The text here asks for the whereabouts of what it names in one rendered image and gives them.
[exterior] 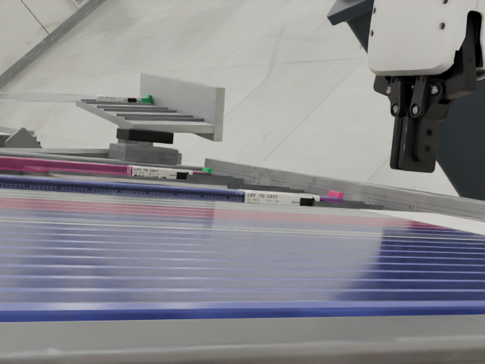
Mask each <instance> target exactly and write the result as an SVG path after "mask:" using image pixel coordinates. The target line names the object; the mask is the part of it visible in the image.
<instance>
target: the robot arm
mask: <svg viewBox="0 0 485 364"><path fill-rule="evenodd" d="M367 61H368V67H369V69H370V71H371V72H372V73H373V74H376V76H375V81H374V84H373V89H374V91H375V92H378V93H380V94H382V95H385V96H388V99H389V101H390V114H391V116H393V117H395V121H394V127H393V140H392V147H391V154H390V168H391V169H393V170H403V171H411V172H420V173H433V172H434V170H435V165H436V159H437V146H438V140H439V133H440V122H441V121H444V120H445V119H446V118H447V114H448V111H449V107H450V105H451V104H452V103H453V101H454V100H455V99H456V98H459V97H462V96H464V95H468V94H471V93H473V92H475V90H476V87H477V81H478V80H481V79H484V78H485V0H375V2H374V6H373V10H372V19H371V24H370V35H369V43H368V54H367ZM430 85H432V87H431V88H430ZM411 87H413V92H412V90H411Z"/></svg>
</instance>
